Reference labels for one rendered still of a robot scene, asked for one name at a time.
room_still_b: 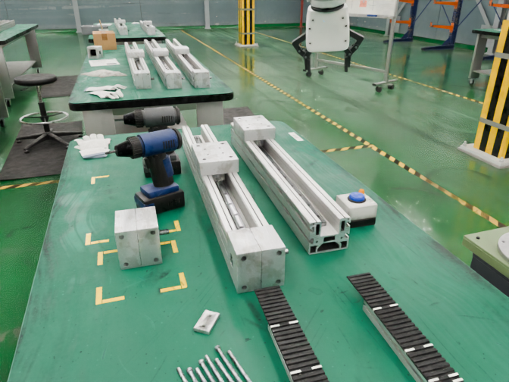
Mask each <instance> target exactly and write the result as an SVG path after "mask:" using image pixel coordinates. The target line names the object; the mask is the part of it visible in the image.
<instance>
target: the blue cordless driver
mask: <svg viewBox="0 0 509 382"><path fill-rule="evenodd" d="M182 144H183V139H182V136H181V133H180V131H178V129H176V128H173V129H165V130H158V131H154V132H150V133H142V134H138V135H137V136H130V137H127V138H126V140H125V141H123V142H121V143H119V144H117V145H116V146H115V147H114V150H113V151H109V152H105V154H106V155H108V154H112V153H115V154H116V156H117V157H131V159H136V158H141V157H143V158H144V157H146V158H144V161H145V166H146V168H147V169H149V170H150V173H151V178H152V182H153V183H150V184H146V185H143V186H140V190H141V191H139V192H137V193H135V195H134V199H135V203H136V207H137V208H145V207H152V206H155V211H156V214H160V213H163V212H166V211H170V210H173V209H175V208H180V207H183V206H184V205H185V198H184V192H183V190H182V189H180V188H179V185H178V184H177V183H175V182H174V181H173V168H172V164H171V161H170V156H169V155H168V154H166V152H172V151H175V150H176V149H180V148H181V146H182Z"/></svg>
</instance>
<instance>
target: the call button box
mask: <svg viewBox="0 0 509 382"><path fill-rule="evenodd" d="M349 194H350V193H349ZM349 194H343V195H337V196H336V203H337V204H338V205H339V206H340V207H341V208H342V209H343V211H344V212H345V213H346V214H347V215H348V216H349V217H350V218H351V223H349V222H347V223H348V224H349V225H350V228H354V227H363V226H369V225H374V224H375V223H376V218H375V217H376V211H377V204H376V203H375V202H374V201H373V200H372V199H371V198H370V197H369V196H367V195H366V194H364V195H365V200H364V201H361V202H356V201H353V200H350V199H349Z"/></svg>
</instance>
